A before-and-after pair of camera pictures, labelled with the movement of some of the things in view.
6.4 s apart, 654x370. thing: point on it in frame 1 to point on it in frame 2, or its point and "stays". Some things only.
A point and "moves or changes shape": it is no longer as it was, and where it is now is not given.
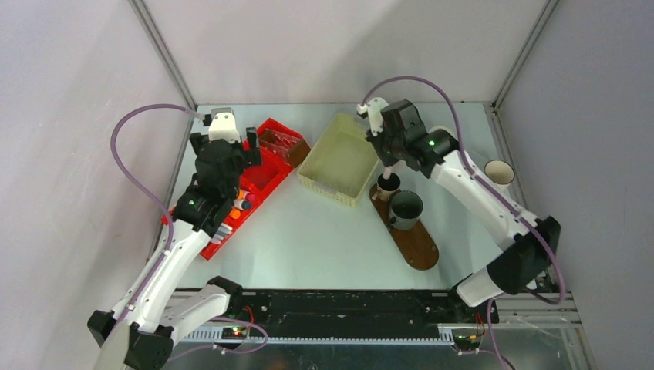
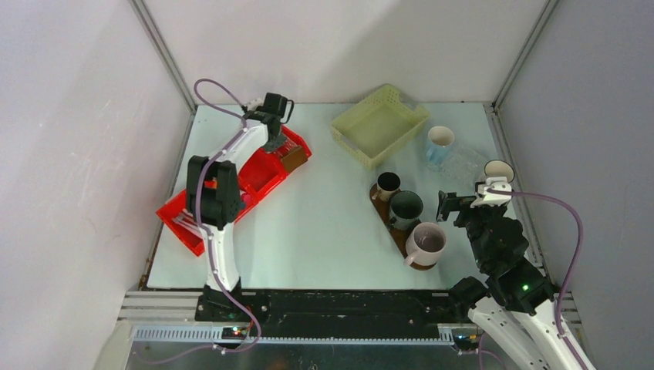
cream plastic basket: (342, 161) moves or changes shape
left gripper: (249, 156) to (276, 143)
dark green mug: (406, 207) stays
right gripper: (375, 142) to (450, 201)
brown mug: (387, 188) stays
